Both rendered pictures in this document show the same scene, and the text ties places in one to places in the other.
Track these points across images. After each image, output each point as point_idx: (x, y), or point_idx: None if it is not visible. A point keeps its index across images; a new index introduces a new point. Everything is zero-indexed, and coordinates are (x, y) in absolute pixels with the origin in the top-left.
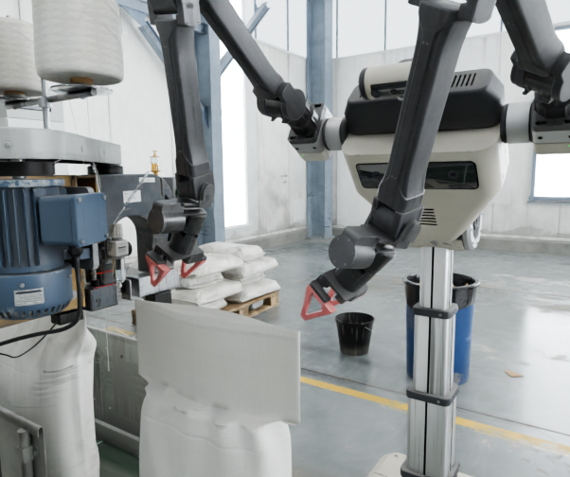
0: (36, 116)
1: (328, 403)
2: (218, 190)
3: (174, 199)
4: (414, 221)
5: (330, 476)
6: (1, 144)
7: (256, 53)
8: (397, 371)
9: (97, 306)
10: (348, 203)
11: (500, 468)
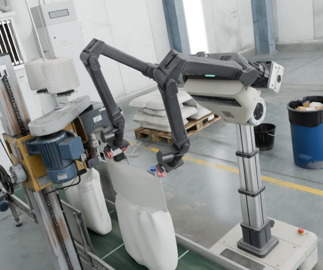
0: (61, 20)
1: (239, 182)
2: (183, 37)
3: (109, 126)
4: (185, 144)
5: (229, 223)
6: (42, 130)
7: (131, 60)
8: (287, 160)
9: (92, 166)
10: (286, 23)
11: None
